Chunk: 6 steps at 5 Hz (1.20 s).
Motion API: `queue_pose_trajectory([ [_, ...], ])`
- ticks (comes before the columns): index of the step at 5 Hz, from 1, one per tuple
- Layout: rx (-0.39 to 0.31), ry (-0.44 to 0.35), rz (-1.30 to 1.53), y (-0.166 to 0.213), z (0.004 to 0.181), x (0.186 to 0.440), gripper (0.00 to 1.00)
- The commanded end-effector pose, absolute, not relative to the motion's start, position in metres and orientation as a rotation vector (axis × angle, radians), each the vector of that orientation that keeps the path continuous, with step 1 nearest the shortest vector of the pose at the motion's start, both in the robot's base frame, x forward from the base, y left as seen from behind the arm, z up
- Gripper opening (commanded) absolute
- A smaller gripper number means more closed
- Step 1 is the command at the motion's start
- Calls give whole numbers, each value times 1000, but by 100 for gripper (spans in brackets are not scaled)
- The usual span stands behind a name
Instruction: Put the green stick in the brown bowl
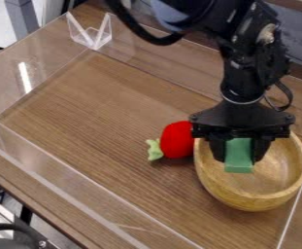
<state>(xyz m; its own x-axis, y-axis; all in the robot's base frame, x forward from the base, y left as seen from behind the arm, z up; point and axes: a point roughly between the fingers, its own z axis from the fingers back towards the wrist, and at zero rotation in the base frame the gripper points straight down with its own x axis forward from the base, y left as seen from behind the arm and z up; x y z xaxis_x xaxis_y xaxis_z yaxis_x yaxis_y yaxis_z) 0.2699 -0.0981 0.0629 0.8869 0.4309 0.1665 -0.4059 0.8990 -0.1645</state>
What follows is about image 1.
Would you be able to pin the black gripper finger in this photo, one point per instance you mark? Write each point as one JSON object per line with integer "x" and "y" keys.
{"x": 260, "y": 147}
{"x": 219, "y": 149}

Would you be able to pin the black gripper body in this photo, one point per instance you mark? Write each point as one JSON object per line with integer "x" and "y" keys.
{"x": 228, "y": 121}

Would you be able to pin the green foam block stick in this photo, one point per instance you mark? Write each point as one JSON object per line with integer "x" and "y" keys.
{"x": 239, "y": 156}

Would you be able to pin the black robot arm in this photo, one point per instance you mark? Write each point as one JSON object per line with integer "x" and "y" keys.
{"x": 244, "y": 27}

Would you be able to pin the light wooden bowl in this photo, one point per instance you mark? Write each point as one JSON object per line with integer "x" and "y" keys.
{"x": 262, "y": 190}

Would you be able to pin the red plush strawberry toy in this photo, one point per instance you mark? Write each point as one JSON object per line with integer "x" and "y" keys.
{"x": 175, "y": 144}

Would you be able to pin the black device bottom left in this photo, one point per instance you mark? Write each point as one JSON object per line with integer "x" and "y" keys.
{"x": 18, "y": 235}

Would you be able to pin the clear acrylic tray enclosure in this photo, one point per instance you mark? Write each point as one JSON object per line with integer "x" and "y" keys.
{"x": 87, "y": 92}

